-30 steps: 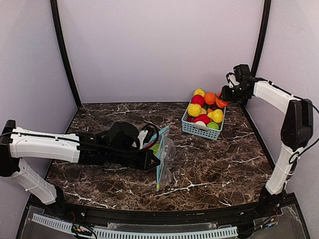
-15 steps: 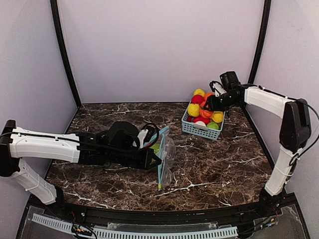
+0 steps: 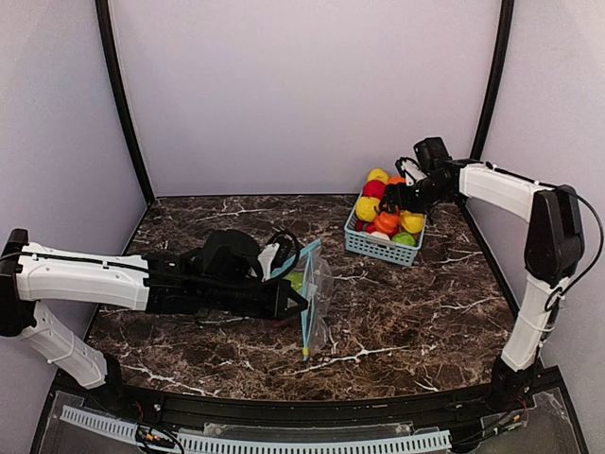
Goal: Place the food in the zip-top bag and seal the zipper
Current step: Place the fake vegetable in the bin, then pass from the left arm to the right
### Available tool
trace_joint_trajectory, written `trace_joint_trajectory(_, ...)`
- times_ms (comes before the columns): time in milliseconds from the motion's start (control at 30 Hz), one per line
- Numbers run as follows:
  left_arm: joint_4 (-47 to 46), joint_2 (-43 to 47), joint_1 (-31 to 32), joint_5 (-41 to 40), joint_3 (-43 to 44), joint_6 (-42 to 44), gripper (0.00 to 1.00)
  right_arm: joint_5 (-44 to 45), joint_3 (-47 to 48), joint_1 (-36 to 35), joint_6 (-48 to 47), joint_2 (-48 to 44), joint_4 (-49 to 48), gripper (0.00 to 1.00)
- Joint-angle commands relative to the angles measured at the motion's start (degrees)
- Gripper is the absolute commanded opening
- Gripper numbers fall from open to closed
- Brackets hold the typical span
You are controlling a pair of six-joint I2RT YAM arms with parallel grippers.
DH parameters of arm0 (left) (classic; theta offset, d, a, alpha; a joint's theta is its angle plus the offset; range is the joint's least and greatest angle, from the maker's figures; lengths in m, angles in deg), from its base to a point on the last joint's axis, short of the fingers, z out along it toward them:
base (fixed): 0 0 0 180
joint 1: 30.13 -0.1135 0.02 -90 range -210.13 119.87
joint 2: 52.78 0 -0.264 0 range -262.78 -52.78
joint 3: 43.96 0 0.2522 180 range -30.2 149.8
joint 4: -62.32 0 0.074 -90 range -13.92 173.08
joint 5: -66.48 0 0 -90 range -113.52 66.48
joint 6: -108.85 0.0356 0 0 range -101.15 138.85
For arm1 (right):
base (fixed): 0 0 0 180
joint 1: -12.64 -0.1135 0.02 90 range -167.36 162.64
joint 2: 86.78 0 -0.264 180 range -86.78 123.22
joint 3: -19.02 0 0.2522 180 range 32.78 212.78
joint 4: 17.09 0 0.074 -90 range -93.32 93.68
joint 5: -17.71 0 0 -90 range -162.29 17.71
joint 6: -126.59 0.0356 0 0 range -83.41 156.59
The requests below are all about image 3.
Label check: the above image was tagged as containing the red wrinkled fruit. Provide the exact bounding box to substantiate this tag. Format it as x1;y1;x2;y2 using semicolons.
272;318;296;327

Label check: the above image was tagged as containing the green pear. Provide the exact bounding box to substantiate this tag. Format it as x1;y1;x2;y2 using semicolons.
285;271;304;291

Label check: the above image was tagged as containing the clear zip bag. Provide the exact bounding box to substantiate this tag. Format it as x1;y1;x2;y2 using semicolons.
285;239;321;329
300;240;334;361

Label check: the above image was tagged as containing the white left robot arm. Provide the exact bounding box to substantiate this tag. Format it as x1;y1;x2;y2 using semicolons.
1;229;309;393

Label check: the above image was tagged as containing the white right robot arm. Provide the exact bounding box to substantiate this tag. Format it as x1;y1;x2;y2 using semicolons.
381;137;594;410

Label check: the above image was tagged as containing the orange pumpkin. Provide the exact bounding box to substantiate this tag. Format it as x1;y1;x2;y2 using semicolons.
373;212;400;237

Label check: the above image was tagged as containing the red apple back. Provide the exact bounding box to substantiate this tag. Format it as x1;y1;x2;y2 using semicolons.
362;180;387;200

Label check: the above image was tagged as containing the yellow apple front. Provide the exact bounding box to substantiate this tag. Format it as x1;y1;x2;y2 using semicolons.
355;196;380;222

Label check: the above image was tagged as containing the yellow lemon right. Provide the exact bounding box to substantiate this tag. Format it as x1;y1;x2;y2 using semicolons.
400;210;424;235

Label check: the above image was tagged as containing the white garlic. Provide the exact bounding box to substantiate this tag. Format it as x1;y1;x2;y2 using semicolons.
370;231;390;241

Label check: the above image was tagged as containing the yellow fruit back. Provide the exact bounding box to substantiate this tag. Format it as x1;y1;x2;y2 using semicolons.
367;167;389;184

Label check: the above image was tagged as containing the green lime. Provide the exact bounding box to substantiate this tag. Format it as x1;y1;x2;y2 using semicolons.
391;232;417;247

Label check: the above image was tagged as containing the light blue plastic basket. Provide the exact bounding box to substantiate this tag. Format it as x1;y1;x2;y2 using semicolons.
344;193;426;267

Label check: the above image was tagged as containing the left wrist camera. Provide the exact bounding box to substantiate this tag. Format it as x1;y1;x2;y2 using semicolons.
257;231;301;282

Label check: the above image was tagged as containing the black front table rail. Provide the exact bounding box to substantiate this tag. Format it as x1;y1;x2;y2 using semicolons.
61;377;534;440

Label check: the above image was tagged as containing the white slotted cable duct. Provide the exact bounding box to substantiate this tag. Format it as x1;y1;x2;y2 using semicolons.
60;405;452;454

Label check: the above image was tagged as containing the black right frame post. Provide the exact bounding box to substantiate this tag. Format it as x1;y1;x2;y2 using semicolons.
470;0;515;160

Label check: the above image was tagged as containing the black frame post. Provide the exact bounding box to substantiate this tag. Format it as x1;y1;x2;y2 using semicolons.
95;0;155;206
470;0;515;160

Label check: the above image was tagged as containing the black left frame post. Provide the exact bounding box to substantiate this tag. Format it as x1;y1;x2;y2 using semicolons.
95;0;155;206

